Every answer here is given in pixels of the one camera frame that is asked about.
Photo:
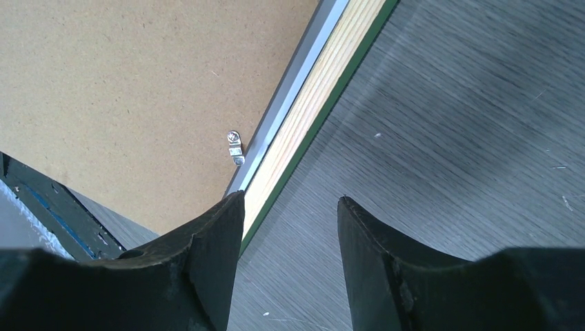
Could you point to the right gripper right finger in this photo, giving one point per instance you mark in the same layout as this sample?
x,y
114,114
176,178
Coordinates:
x,y
394,282

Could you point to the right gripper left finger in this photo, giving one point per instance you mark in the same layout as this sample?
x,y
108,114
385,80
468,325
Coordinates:
x,y
182,280

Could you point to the brown backing board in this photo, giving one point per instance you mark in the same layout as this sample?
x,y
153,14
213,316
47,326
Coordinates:
x,y
129,102

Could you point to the wooden picture frame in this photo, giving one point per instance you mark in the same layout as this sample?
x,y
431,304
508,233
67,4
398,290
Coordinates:
x,y
344,50

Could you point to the landscape photo print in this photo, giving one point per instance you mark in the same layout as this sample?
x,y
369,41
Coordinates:
x,y
312,42

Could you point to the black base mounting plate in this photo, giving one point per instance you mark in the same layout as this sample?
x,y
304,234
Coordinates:
x,y
78,231

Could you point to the aluminium rail frame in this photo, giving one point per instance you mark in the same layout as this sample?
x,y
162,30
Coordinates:
x,y
21,229

